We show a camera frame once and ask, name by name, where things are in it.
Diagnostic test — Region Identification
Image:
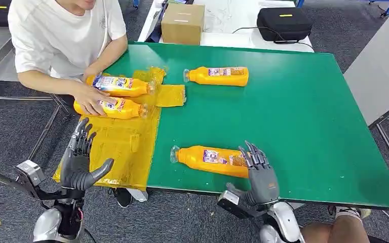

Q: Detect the person's bare leg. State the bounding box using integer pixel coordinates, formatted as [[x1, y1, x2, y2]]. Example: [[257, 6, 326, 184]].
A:
[[300, 215, 371, 243]]

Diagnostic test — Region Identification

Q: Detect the person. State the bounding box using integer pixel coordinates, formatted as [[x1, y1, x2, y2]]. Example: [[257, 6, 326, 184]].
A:
[[7, 0, 129, 117]]

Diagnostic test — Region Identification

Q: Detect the black shoe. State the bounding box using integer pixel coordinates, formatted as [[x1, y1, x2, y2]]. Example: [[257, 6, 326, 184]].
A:
[[108, 187, 134, 209]]

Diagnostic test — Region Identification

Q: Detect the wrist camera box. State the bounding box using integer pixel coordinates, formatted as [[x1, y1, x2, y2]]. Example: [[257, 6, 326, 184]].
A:
[[216, 190, 246, 217], [15, 159, 47, 189]]

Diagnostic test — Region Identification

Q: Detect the grey table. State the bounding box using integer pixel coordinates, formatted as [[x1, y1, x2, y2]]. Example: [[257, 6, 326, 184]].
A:
[[343, 5, 389, 186]]

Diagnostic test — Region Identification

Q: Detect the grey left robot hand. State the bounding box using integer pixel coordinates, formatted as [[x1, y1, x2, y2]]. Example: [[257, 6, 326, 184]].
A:
[[60, 117, 115, 191]]

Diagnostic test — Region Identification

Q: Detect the dark blue folder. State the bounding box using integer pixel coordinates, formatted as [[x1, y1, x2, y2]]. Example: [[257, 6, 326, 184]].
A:
[[145, 0, 169, 43]]

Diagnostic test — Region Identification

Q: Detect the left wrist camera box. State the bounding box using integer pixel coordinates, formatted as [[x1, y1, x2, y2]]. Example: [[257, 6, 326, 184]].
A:
[[15, 159, 47, 189]]

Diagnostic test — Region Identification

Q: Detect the black cable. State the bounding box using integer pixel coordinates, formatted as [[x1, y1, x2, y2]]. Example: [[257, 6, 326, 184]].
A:
[[231, 26, 315, 52]]

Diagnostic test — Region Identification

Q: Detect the yellow plastic sheet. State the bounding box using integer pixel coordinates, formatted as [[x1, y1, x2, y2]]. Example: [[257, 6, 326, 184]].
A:
[[52, 66, 187, 191]]

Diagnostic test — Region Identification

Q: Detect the white table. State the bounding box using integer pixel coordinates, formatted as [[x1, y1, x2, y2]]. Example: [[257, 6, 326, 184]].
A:
[[137, 0, 315, 53]]

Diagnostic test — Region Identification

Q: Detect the pale sneaker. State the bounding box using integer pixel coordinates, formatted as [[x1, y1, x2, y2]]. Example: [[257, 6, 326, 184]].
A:
[[327, 205, 372, 220]]

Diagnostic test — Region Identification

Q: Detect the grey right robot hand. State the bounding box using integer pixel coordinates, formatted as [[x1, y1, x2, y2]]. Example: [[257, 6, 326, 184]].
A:
[[226, 140, 281, 206]]

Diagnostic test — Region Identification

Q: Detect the person's left hand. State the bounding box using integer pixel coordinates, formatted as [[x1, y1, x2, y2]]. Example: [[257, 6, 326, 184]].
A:
[[82, 66, 102, 82]]

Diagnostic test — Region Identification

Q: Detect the orange drink bottle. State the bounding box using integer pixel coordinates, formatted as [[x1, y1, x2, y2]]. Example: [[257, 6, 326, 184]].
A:
[[170, 145, 250, 179], [183, 66, 250, 87], [73, 97, 148, 120], [86, 74, 157, 98]]

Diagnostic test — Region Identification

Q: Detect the green table mat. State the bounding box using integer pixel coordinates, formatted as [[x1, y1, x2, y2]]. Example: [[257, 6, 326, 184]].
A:
[[104, 42, 389, 211]]

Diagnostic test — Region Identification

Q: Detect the person's right hand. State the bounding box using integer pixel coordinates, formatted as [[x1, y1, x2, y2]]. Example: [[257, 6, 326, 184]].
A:
[[72, 83, 117, 117]]

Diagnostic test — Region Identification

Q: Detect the brown cardboard box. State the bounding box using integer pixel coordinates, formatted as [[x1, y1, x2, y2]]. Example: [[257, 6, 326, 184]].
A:
[[161, 3, 206, 46]]

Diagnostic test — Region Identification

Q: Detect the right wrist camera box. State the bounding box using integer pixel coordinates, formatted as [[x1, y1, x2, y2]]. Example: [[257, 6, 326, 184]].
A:
[[216, 190, 246, 217]]

